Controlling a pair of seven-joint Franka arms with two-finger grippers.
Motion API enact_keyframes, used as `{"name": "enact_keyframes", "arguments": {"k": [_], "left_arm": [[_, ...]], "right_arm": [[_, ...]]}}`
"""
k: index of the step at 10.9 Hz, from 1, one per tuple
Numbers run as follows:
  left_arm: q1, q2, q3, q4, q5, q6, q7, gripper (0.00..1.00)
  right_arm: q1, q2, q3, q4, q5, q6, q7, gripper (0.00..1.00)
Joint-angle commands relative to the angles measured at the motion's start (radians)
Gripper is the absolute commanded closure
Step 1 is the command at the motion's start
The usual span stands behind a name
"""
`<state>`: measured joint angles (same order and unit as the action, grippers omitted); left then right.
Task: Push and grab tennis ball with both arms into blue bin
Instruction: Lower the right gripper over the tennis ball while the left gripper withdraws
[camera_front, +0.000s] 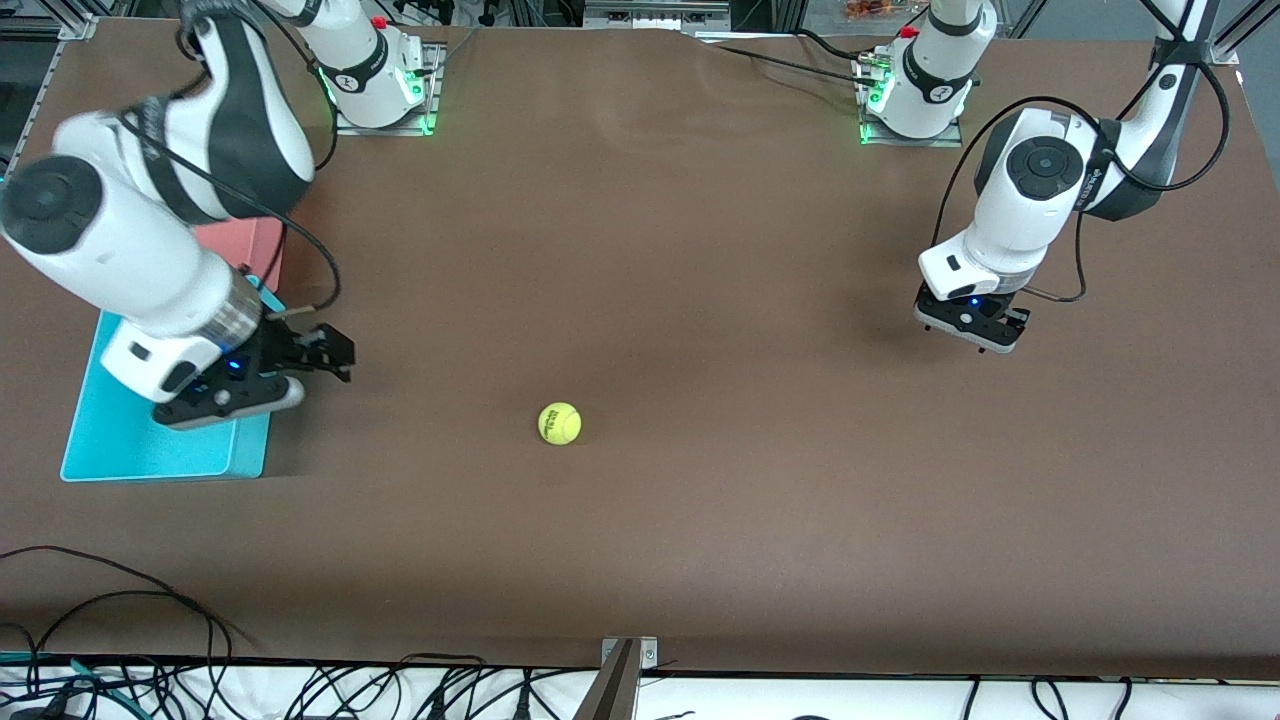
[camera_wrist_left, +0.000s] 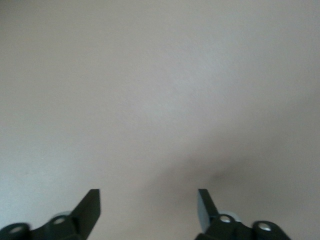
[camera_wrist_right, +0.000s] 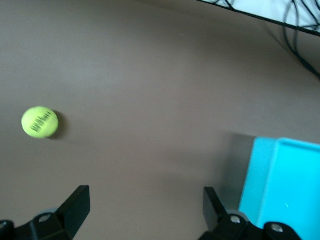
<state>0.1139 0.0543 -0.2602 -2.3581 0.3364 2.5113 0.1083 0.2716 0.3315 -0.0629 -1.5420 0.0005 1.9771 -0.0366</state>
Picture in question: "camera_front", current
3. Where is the long black loop cable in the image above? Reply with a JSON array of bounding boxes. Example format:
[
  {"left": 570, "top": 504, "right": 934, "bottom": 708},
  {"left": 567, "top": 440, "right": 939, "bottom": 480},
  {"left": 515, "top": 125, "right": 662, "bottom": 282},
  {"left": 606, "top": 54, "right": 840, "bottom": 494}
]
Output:
[{"left": 0, "top": 545, "right": 256, "bottom": 651}]

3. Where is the yellow tennis ball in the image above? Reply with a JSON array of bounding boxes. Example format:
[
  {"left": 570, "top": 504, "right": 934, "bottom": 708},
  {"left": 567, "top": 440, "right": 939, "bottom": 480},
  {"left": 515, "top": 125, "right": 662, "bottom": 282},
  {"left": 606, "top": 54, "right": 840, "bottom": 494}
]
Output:
[{"left": 538, "top": 402, "right": 583, "bottom": 446}]

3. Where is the blue plastic bin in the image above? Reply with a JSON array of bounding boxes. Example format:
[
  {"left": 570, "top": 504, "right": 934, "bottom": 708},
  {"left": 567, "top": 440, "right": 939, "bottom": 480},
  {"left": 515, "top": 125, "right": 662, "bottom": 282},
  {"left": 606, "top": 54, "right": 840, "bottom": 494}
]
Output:
[{"left": 60, "top": 275, "right": 287, "bottom": 484}]

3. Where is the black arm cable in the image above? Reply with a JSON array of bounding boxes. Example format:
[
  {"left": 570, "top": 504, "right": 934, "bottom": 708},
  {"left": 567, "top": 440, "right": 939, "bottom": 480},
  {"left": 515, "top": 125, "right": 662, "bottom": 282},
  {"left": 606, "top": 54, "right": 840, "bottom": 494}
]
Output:
[
  {"left": 115, "top": 10, "right": 343, "bottom": 321},
  {"left": 930, "top": 60, "right": 1231, "bottom": 306}
]

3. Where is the short black loop cable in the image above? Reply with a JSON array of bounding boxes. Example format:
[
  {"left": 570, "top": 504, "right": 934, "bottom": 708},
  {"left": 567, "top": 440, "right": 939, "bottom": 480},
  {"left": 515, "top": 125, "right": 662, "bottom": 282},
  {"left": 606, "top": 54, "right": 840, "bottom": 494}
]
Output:
[{"left": 28, "top": 588, "right": 219, "bottom": 693}]

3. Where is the black table cable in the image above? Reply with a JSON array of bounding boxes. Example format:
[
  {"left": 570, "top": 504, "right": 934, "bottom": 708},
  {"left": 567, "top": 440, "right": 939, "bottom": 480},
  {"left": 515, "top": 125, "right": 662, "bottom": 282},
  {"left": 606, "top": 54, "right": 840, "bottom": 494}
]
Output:
[
  {"left": 795, "top": 28, "right": 886, "bottom": 63},
  {"left": 715, "top": 42, "right": 881, "bottom": 87}
]

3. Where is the teal cable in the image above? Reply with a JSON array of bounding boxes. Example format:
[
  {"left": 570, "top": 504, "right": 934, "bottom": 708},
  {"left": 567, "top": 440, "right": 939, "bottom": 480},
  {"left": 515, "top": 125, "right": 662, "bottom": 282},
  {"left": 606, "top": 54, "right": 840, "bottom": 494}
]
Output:
[{"left": 0, "top": 650, "right": 131, "bottom": 713}]

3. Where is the pink plastic bin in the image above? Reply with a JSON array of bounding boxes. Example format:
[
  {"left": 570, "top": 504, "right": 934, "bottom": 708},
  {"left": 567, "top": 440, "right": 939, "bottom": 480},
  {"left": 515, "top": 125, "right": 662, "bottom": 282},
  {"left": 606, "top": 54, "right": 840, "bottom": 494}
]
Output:
[{"left": 193, "top": 217, "right": 287, "bottom": 298}]

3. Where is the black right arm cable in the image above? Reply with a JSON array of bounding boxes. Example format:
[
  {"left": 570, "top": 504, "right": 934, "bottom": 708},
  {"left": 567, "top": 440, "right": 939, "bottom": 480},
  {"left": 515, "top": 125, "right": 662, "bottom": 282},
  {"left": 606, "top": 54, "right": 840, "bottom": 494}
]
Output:
[{"left": 115, "top": 10, "right": 343, "bottom": 321}]

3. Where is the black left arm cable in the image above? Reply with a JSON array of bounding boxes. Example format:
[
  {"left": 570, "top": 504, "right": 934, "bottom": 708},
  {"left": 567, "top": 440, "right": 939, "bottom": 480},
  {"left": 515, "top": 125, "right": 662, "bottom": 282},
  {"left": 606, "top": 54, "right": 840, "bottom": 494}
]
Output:
[{"left": 930, "top": 60, "right": 1231, "bottom": 306}]

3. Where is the dark grey metal post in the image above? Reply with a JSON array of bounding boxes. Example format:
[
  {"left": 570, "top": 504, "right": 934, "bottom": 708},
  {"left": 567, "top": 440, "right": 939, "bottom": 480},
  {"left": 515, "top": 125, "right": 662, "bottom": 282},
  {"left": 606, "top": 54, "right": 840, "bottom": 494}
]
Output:
[{"left": 572, "top": 640, "right": 641, "bottom": 720}]

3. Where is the silver metal bracket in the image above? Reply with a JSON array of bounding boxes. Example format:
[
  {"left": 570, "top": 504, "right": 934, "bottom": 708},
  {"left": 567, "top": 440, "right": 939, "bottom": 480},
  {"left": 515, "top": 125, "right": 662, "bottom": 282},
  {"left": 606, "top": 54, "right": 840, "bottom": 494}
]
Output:
[{"left": 601, "top": 636, "right": 660, "bottom": 671}]

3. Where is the silver aluminium rail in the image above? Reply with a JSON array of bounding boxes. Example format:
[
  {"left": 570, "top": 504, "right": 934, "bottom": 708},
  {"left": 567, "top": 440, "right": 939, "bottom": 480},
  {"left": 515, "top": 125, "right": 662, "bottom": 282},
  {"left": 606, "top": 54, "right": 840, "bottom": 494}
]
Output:
[{"left": 583, "top": 0, "right": 731, "bottom": 31}]

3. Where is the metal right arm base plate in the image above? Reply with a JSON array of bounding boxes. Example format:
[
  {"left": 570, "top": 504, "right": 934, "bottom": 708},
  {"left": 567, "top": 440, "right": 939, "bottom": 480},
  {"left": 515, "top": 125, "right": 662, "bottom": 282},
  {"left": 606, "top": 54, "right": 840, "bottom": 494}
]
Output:
[{"left": 330, "top": 42, "right": 443, "bottom": 137}]

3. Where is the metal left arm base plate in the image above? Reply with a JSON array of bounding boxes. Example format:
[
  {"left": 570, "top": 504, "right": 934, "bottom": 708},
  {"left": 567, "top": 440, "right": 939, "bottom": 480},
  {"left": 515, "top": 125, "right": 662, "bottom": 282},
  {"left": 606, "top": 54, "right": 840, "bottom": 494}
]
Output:
[{"left": 858, "top": 50, "right": 966, "bottom": 149}]

